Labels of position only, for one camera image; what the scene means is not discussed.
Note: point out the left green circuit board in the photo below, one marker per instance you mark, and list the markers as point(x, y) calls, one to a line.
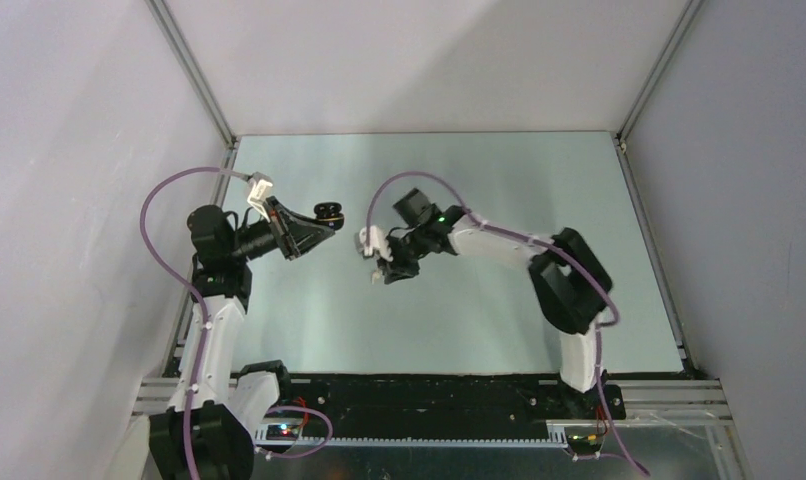
point(282, 432)

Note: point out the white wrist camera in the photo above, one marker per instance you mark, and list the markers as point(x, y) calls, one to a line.
point(259, 186)
point(372, 242)

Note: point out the white slotted cable duct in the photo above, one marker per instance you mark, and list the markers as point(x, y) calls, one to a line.
point(553, 437)

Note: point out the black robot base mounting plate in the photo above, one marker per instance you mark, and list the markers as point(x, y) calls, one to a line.
point(482, 406)

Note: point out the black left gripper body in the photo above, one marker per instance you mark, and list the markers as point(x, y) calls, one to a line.
point(280, 225)

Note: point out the aluminium frame post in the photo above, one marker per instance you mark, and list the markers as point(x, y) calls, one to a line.
point(177, 42)
point(666, 55)

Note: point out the right green circuit board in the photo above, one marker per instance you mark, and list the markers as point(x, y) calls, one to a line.
point(586, 440)

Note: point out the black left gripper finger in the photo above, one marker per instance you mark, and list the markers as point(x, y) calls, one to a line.
point(286, 216)
point(300, 241)

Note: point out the black glossy earbud charging case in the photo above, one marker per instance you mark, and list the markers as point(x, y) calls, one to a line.
point(331, 214)

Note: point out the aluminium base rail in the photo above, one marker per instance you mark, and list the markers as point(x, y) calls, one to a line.
point(675, 403)

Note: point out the left aluminium frame post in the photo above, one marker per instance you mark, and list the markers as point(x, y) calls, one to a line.
point(177, 42)

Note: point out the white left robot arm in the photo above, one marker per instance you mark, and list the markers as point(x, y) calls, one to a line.
point(208, 428)

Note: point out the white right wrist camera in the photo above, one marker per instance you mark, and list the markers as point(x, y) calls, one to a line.
point(372, 242)

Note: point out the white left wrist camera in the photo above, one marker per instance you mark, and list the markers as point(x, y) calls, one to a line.
point(259, 186)

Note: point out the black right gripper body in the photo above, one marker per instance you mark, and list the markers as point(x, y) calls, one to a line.
point(411, 246)

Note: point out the right aluminium frame post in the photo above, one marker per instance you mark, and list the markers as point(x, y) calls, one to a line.
point(666, 55)

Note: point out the green circuit board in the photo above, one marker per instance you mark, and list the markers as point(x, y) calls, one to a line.
point(282, 432)
point(586, 440)

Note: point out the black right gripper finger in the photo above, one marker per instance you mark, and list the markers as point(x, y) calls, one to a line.
point(400, 270)
point(384, 266)

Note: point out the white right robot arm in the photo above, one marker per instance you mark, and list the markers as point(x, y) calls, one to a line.
point(570, 284)

